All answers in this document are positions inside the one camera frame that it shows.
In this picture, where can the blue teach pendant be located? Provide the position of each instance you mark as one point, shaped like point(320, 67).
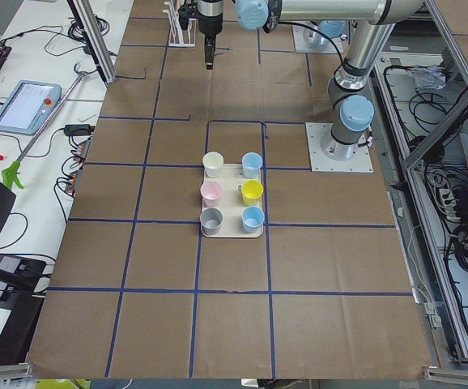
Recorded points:
point(27, 106)

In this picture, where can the grey plastic cup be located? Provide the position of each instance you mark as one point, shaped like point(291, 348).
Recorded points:
point(211, 220)

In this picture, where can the metal reacher grabber tool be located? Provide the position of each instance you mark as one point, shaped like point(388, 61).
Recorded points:
point(10, 175)

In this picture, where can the black power adapter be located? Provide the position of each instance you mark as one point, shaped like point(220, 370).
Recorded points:
point(78, 129)

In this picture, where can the pink plastic cup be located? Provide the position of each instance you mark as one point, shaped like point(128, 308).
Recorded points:
point(211, 192)

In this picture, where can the aluminium frame post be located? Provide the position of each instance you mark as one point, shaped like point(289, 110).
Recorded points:
point(86, 21)

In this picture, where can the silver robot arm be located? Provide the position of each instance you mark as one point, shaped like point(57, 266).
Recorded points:
point(353, 113)

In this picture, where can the light blue plastic cup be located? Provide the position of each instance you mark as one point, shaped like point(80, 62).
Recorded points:
point(251, 164)

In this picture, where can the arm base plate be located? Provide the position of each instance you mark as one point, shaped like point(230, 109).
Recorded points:
point(326, 155)
point(308, 41)

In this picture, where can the yellow plastic cup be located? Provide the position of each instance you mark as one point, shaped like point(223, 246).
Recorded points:
point(252, 192)

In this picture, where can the white wire cup rack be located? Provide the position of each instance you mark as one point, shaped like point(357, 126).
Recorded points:
point(182, 33)

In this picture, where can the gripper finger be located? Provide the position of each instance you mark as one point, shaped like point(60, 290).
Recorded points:
point(209, 52)

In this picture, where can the cream plastic tray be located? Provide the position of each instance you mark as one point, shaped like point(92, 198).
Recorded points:
point(231, 204)

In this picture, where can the white plastic cup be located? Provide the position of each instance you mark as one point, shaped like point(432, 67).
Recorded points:
point(213, 164)

